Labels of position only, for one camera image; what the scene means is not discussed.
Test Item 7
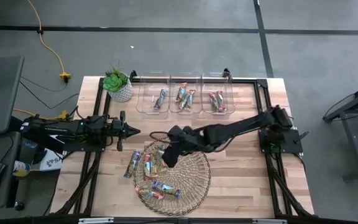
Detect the plastic bottle yellow label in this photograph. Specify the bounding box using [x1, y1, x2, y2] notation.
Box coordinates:
[12, 160, 32, 178]

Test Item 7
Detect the dark metal stand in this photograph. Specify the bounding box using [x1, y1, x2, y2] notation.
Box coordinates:
[323, 77, 358, 181]

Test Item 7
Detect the blue-wrapped granola bar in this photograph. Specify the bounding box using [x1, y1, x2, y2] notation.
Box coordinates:
[153, 88, 168, 110]
[151, 180, 182, 199]
[123, 150, 142, 179]

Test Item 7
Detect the silver metal bracket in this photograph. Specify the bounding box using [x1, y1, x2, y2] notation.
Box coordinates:
[78, 217, 115, 224]
[252, 218, 288, 224]

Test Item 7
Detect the red-wrapped granola bar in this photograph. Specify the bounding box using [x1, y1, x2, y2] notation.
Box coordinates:
[134, 184, 166, 201]
[142, 152, 155, 181]
[208, 92, 219, 113]
[216, 90, 228, 112]

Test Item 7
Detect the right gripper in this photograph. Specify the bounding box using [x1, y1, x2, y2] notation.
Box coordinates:
[162, 124, 206, 169]

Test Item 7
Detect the black power cable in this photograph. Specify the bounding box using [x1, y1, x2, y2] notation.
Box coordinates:
[19, 80, 80, 110]
[19, 75, 70, 93]

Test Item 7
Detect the yellow extension cord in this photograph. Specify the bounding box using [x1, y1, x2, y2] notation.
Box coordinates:
[26, 0, 72, 80]
[13, 108, 70, 121]

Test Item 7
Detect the black aluminium table frame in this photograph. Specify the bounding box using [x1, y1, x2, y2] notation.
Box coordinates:
[50, 76, 315, 218]

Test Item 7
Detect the clear plastic bin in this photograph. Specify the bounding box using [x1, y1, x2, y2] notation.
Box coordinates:
[135, 70, 171, 120]
[201, 70, 236, 121]
[168, 70, 203, 121]

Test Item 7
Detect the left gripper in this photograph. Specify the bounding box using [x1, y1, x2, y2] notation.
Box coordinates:
[106, 111, 142, 152]

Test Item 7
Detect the succulent in patterned white pot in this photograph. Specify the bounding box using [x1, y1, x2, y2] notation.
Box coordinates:
[102, 63, 134, 103]

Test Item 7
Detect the white printed box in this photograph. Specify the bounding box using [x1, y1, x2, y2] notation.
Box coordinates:
[38, 148, 65, 172]

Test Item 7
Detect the round woven placemat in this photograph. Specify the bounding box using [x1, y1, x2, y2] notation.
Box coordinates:
[132, 139, 212, 217]

